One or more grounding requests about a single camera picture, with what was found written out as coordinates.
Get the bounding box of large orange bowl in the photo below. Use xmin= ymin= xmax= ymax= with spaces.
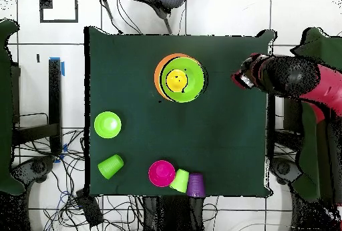
xmin=154 ymin=53 xmax=201 ymax=102

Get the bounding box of blue tape strip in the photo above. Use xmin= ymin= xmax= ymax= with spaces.
xmin=49 ymin=56 xmax=65 ymax=77

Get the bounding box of large green bowl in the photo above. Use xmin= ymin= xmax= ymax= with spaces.
xmin=160 ymin=57 xmax=206 ymax=104

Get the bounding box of dark green tablecloth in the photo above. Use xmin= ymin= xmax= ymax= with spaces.
xmin=84 ymin=26 xmax=276 ymax=197

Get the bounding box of pink bowl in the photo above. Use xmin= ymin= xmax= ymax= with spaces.
xmin=148 ymin=160 xmax=177 ymax=188

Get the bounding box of yellow ribbed cup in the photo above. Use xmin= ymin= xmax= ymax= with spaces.
xmin=165 ymin=69 xmax=188 ymax=93

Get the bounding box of black chair base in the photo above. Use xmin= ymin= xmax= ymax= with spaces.
xmin=269 ymin=156 xmax=303 ymax=186
xmin=10 ymin=156 xmax=57 ymax=189

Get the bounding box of tangle of floor cables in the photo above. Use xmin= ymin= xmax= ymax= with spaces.
xmin=13 ymin=129 xmax=145 ymax=231

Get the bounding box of green cloth side table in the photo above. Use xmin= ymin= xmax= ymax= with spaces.
xmin=0 ymin=19 xmax=26 ymax=196
xmin=291 ymin=27 xmax=342 ymax=202

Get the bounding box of green smooth cup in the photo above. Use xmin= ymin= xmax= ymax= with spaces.
xmin=97 ymin=154 xmax=125 ymax=180

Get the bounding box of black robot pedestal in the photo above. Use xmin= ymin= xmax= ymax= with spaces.
xmin=142 ymin=195 xmax=206 ymax=231

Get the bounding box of grey office chair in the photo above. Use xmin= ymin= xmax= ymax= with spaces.
xmin=101 ymin=0 xmax=190 ymax=35

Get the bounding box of purple cup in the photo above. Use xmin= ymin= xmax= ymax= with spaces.
xmin=186 ymin=172 xmax=206 ymax=198

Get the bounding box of green ribbed cup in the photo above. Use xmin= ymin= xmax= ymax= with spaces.
xmin=169 ymin=168 xmax=190 ymax=194

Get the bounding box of small green ribbed bowl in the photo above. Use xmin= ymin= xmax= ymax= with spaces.
xmin=94 ymin=111 xmax=122 ymax=140

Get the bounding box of black power strip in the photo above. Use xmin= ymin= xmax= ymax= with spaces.
xmin=75 ymin=189 xmax=104 ymax=228

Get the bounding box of black square floor frame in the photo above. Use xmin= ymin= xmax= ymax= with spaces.
xmin=39 ymin=0 xmax=79 ymax=23

